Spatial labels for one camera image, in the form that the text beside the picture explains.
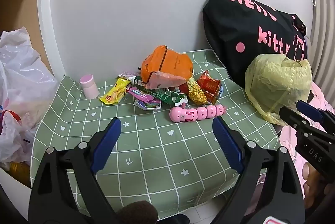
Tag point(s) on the pink cup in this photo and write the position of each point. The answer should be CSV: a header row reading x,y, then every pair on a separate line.
x,y
89,86

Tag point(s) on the person's left forearm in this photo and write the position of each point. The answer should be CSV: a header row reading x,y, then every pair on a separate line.
x,y
136,212

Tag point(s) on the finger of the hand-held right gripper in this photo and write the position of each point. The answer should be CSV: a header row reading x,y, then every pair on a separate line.
x,y
294,119
310,110

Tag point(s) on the pink printed blanket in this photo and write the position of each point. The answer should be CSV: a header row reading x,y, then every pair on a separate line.
x,y
285,136

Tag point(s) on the gold snack wrapper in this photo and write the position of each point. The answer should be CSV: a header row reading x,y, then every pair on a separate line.
x,y
197,91

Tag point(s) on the grey pleated curtain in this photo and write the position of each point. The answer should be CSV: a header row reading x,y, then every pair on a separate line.
x,y
323,17

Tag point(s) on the amber yellow container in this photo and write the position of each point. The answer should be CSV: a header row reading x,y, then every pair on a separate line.
x,y
19,171

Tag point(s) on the green white snack wrapper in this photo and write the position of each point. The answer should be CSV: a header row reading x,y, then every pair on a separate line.
x,y
167,95

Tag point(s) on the person's right hand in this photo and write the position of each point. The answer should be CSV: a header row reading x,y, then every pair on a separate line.
x,y
308,173

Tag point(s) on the orange plastic bag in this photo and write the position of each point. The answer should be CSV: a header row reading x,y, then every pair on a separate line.
x,y
172,61

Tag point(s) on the white plastic bag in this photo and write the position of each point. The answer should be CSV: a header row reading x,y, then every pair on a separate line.
x,y
23,77

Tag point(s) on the yellow snack wrapper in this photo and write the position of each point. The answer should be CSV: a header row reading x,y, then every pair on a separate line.
x,y
115,91

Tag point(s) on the black bag with pink print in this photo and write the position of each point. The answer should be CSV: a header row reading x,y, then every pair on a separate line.
x,y
230,30

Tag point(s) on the magenta snack wrapper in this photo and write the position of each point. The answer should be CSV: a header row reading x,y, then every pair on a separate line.
x,y
140,94

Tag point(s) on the clear pink candy wrapper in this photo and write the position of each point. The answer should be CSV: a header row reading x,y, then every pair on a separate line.
x,y
127,74

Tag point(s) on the pink caterpillar toy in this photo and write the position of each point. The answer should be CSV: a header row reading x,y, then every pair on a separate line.
x,y
193,113

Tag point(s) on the green checked tablecloth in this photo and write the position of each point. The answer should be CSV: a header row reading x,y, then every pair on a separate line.
x,y
146,150

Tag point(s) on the bin with yellow plastic liner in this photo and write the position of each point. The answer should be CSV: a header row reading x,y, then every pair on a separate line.
x,y
272,82

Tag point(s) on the red snack wrapper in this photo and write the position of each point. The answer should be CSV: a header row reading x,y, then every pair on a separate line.
x,y
210,84

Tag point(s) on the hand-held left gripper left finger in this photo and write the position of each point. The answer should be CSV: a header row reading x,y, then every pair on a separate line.
x,y
107,145

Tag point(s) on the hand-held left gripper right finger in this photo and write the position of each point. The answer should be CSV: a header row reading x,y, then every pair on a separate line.
x,y
226,145

